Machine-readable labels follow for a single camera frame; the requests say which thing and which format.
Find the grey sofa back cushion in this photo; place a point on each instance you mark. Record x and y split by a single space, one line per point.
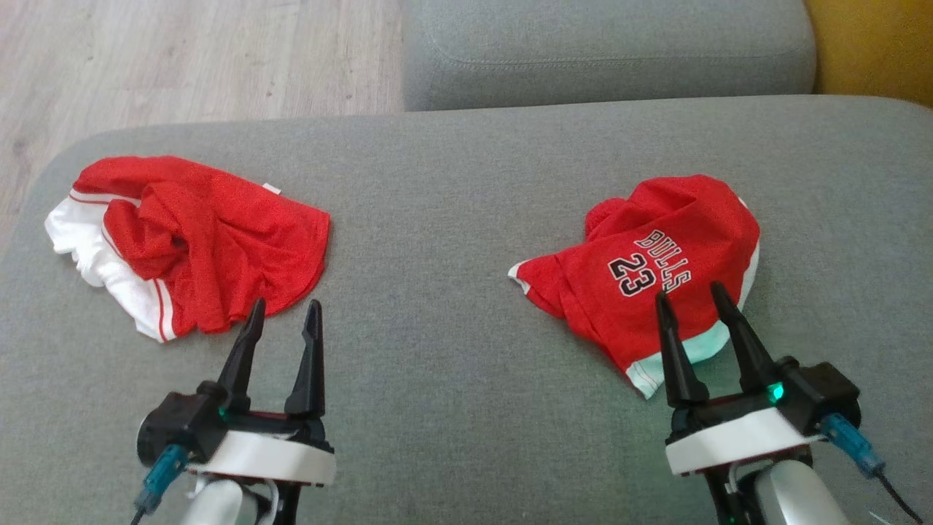
598 51

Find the grey sofa seat cushion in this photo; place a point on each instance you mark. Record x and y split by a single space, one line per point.
437 292

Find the red Bulls 23 shorts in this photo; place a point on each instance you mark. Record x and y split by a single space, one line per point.
641 292

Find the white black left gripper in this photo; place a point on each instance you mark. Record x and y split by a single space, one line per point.
270 456

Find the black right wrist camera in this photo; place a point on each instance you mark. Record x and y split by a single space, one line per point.
824 394

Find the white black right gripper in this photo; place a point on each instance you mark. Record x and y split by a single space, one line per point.
729 441

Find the red shorts with white stripes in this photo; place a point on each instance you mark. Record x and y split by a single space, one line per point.
219 248

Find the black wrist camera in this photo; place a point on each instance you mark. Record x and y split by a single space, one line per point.
824 394
178 426

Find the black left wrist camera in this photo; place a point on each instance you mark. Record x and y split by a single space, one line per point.
178 426

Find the yellow cushion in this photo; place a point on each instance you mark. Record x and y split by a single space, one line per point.
875 44

